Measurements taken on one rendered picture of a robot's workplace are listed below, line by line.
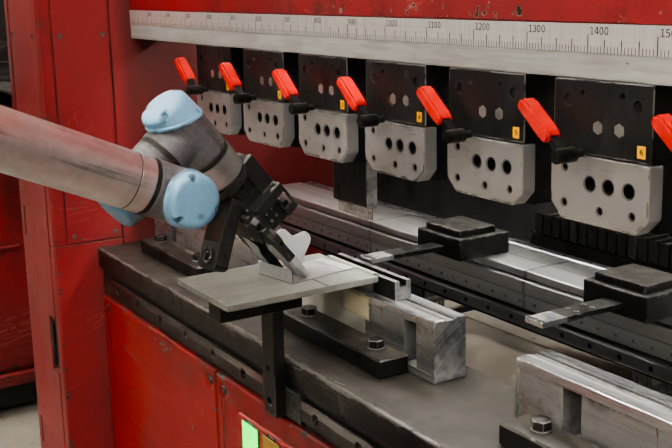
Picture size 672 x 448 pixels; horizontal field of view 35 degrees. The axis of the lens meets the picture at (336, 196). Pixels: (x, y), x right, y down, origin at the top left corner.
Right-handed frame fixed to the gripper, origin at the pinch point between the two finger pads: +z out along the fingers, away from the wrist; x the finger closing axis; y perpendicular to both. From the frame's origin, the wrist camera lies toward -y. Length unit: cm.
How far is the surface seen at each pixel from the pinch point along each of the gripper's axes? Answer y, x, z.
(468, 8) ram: 29, -35, -29
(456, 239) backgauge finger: 23.6, -8.7, 18.0
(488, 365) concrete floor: 83, 127, 201
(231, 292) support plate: -9.3, -1.1, -6.7
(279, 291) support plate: -5.1, -5.8, -3.2
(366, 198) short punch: 15.8, -6.3, -0.9
